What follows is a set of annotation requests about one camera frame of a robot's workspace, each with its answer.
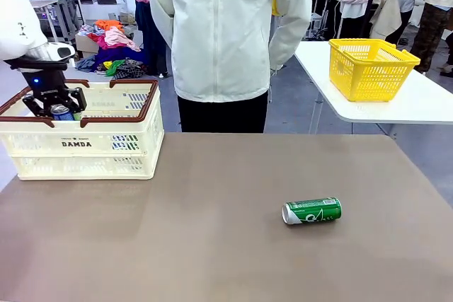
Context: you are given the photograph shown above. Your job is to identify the yellow plastic basket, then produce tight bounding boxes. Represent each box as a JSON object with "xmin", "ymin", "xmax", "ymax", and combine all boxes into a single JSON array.
[{"xmin": 328, "ymin": 37, "xmax": 421, "ymax": 103}]

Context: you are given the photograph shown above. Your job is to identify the cardboard box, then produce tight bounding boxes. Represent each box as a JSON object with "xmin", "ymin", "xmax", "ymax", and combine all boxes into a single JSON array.
[{"xmin": 74, "ymin": 31, "xmax": 102, "ymax": 59}]

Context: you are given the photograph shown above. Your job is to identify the white side table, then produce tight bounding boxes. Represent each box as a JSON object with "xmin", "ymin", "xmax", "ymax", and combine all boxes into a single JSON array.
[{"xmin": 294, "ymin": 40, "xmax": 453, "ymax": 135}]

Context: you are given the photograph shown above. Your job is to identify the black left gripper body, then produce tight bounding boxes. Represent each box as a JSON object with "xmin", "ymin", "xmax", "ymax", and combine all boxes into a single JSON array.
[{"xmin": 5, "ymin": 57, "xmax": 71, "ymax": 105}]

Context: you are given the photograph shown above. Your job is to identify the blue drink can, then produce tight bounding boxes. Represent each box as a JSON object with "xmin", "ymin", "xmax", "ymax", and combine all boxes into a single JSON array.
[{"xmin": 49, "ymin": 103, "xmax": 76, "ymax": 122}]

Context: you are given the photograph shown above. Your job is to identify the beige hanging coat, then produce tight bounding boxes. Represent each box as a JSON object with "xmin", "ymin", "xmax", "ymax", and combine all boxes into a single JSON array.
[{"xmin": 370, "ymin": 0, "xmax": 403, "ymax": 41}]

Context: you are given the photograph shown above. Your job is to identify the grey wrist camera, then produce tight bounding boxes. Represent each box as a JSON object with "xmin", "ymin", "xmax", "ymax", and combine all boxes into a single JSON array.
[{"xmin": 47, "ymin": 42, "xmax": 76, "ymax": 62}]

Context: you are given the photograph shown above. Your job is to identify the person in cream jacket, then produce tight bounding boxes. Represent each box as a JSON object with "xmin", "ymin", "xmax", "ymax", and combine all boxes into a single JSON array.
[{"xmin": 410, "ymin": 0, "xmax": 453, "ymax": 79}]

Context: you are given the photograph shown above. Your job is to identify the green drink can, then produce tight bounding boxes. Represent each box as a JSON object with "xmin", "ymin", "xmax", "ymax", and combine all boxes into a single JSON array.
[{"xmin": 281, "ymin": 196, "xmax": 343, "ymax": 226}]

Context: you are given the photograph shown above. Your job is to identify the cream folding shopping basket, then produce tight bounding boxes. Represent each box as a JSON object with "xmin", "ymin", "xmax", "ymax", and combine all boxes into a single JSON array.
[{"xmin": 0, "ymin": 79, "xmax": 166, "ymax": 181}]

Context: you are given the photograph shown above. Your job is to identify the grey metal work table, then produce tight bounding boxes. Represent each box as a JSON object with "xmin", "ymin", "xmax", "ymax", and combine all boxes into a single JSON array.
[{"xmin": 30, "ymin": 0, "xmax": 88, "ymax": 44}]

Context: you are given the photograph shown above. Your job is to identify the white computer case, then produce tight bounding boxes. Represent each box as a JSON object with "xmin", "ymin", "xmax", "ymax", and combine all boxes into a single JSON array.
[{"xmin": 309, "ymin": 11, "xmax": 325, "ymax": 40}]

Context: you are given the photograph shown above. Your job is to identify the brown basket handle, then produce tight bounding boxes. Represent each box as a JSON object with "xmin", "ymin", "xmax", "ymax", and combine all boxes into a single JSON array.
[
  {"xmin": 80, "ymin": 79, "xmax": 159, "ymax": 129},
  {"xmin": 0, "ymin": 79, "xmax": 90, "ymax": 129}
]

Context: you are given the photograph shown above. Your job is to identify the person in white jacket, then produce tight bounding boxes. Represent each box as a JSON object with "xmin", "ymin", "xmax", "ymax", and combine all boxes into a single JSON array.
[{"xmin": 145, "ymin": 0, "xmax": 313, "ymax": 134}]

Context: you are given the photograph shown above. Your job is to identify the pile of colourful clothes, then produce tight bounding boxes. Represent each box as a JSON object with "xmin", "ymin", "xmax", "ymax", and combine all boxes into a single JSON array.
[{"xmin": 76, "ymin": 18, "xmax": 149, "ymax": 80}]

